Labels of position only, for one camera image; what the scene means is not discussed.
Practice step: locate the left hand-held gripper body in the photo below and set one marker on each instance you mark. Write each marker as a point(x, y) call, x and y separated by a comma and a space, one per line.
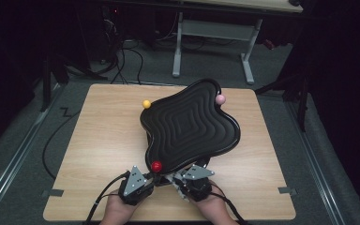
point(134, 186)

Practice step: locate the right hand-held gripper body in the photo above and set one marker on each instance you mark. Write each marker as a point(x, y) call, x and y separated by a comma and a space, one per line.
point(198, 184)

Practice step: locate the black wavy tiered tray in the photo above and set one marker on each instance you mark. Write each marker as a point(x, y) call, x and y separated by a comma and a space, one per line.
point(189, 125)

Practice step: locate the person's left hand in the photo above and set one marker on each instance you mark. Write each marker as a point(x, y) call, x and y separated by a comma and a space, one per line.
point(117, 212)

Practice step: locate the person's right hand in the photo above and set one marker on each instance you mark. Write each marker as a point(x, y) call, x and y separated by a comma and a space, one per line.
point(214, 212)

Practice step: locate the red ball knob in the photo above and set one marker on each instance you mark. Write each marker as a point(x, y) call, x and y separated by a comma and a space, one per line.
point(156, 166)

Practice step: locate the yellow ball knob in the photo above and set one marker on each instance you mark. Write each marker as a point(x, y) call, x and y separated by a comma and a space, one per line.
point(146, 104)

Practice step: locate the grey tape strip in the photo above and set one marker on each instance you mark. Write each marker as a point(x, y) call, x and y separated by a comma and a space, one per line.
point(53, 192)
point(287, 190)

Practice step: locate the pink ball knob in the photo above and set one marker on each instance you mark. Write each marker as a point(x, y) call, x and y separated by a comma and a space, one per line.
point(220, 99)

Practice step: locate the black metal stand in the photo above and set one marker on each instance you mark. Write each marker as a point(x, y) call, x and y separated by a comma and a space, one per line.
point(47, 84)
point(301, 93)

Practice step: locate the desk with white legs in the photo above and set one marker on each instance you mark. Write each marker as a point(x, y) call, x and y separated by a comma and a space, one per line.
point(215, 29)

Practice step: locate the metal floor rail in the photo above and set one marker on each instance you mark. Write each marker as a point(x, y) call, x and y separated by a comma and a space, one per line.
point(315, 162)
point(9, 162)

